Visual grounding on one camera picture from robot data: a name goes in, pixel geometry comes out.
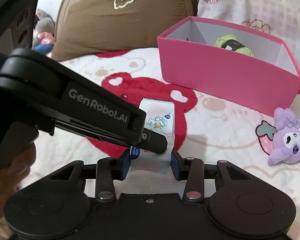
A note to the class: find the pink patterned pillow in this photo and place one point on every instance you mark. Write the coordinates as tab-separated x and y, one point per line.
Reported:
252	0

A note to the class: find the small white carton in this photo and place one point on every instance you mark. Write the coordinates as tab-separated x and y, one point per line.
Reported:
160	120

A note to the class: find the brown pillow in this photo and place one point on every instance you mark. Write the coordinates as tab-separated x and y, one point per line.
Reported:
115	30

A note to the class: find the grey plush toy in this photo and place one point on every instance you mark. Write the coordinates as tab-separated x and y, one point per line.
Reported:
46	25

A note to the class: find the green yarn ball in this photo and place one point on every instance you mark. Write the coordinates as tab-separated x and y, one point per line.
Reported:
221	42

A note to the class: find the blue cloth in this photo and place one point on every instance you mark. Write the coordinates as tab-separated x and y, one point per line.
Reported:
43	48

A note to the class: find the purple plush toy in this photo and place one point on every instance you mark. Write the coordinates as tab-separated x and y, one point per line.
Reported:
285	147

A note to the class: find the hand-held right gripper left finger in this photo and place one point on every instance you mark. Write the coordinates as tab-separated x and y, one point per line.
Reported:
125	165

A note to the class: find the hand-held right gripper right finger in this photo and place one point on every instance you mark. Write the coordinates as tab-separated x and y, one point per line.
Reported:
177	165

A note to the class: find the bear printed blanket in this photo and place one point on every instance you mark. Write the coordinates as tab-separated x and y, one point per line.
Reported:
227	142

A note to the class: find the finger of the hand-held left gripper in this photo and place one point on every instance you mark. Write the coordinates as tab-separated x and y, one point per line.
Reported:
155	141

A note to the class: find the pink cardboard box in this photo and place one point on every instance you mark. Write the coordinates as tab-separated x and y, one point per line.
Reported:
215	80

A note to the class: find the person's left hand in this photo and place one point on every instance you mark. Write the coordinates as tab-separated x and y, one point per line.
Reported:
12	180

